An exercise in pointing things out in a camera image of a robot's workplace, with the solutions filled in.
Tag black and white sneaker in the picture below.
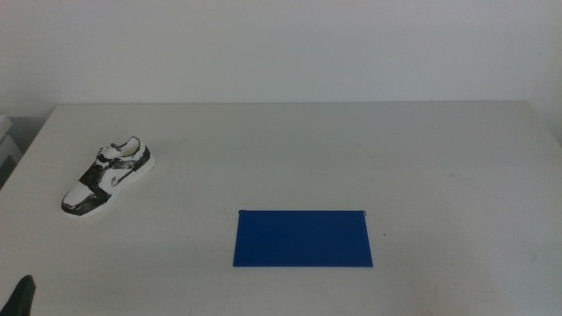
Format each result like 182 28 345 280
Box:
61 135 156 218

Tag white side cabinet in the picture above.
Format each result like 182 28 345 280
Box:
0 113 24 176

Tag blue rectangular mat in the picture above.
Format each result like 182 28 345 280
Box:
232 209 374 269

